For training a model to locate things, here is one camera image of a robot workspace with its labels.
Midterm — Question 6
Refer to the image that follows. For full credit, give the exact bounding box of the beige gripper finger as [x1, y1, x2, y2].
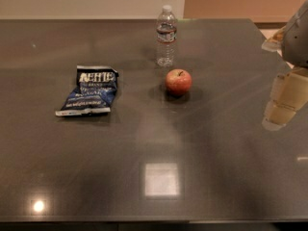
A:
[261, 26, 286, 52]
[262, 66, 308, 131]

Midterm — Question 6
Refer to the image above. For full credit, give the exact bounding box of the red apple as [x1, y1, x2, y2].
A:
[165, 69, 193, 96]

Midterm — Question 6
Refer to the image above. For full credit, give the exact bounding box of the clear plastic water bottle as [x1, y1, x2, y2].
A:
[156, 5, 177, 67]

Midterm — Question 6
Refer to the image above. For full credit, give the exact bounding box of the blue chip bag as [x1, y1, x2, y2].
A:
[55, 65, 118, 116]

